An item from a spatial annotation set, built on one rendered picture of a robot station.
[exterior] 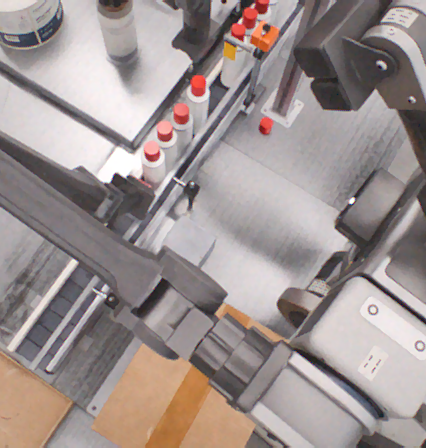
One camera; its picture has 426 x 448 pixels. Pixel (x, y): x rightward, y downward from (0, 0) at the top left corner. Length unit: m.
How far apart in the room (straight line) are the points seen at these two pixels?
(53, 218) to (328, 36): 0.35
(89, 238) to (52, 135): 0.84
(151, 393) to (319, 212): 0.65
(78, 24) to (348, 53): 1.14
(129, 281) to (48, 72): 0.93
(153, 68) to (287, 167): 0.43
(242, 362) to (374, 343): 0.14
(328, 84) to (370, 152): 1.00
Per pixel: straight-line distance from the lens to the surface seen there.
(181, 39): 1.21
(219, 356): 0.60
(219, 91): 1.41
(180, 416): 0.96
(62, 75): 1.46
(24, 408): 1.29
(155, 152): 1.10
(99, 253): 0.61
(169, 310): 0.62
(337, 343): 0.58
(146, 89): 1.41
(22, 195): 0.62
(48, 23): 1.48
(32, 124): 1.46
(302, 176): 1.39
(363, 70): 0.47
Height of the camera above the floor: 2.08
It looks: 73 degrees down
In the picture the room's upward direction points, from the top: 11 degrees clockwise
